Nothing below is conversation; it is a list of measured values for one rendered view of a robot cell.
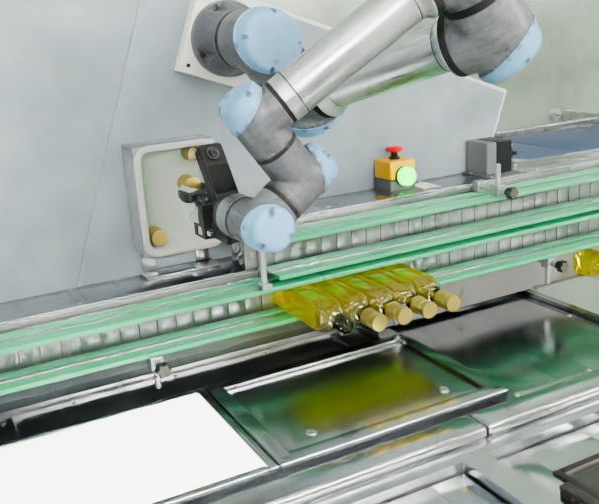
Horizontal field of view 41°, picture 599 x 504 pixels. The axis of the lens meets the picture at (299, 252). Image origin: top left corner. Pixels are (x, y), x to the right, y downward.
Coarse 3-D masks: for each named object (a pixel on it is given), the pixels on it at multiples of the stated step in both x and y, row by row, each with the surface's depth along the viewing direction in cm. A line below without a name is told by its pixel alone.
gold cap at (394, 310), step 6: (390, 306) 153; (396, 306) 152; (402, 306) 152; (390, 312) 153; (396, 312) 151; (402, 312) 151; (408, 312) 151; (390, 318) 154; (396, 318) 151; (402, 318) 151; (408, 318) 152; (402, 324) 152
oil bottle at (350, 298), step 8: (328, 280) 166; (336, 280) 166; (320, 288) 162; (328, 288) 161; (336, 288) 161; (344, 288) 161; (352, 288) 160; (336, 296) 157; (344, 296) 156; (352, 296) 156; (360, 296) 156; (344, 304) 155; (352, 304) 154; (360, 304) 155; (368, 304) 156; (344, 312) 155; (352, 312) 154; (352, 320) 155
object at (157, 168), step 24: (168, 144) 156; (192, 144) 158; (144, 168) 162; (168, 168) 164; (192, 168) 166; (144, 192) 163; (168, 192) 165; (144, 216) 156; (168, 216) 166; (192, 216) 169; (144, 240) 158; (168, 240) 166; (192, 240) 165; (216, 240) 165
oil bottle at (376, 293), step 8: (344, 280) 166; (352, 280) 165; (360, 280) 165; (368, 280) 164; (360, 288) 160; (368, 288) 160; (376, 288) 159; (384, 288) 159; (368, 296) 157; (376, 296) 157; (384, 296) 157; (392, 296) 158; (376, 304) 157
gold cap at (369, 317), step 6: (366, 312) 151; (372, 312) 150; (378, 312) 150; (360, 318) 152; (366, 318) 150; (372, 318) 149; (378, 318) 148; (384, 318) 149; (366, 324) 150; (372, 324) 148; (378, 324) 149; (384, 324) 149; (378, 330) 149
